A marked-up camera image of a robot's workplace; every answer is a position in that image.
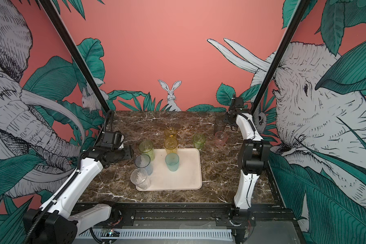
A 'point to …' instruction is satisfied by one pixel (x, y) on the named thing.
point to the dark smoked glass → (219, 125)
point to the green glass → (199, 140)
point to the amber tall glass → (171, 146)
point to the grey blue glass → (142, 161)
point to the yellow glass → (170, 132)
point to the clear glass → (139, 177)
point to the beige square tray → (188, 177)
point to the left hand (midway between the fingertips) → (128, 150)
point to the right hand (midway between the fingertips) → (227, 117)
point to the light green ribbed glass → (146, 147)
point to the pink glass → (220, 138)
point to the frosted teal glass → (172, 160)
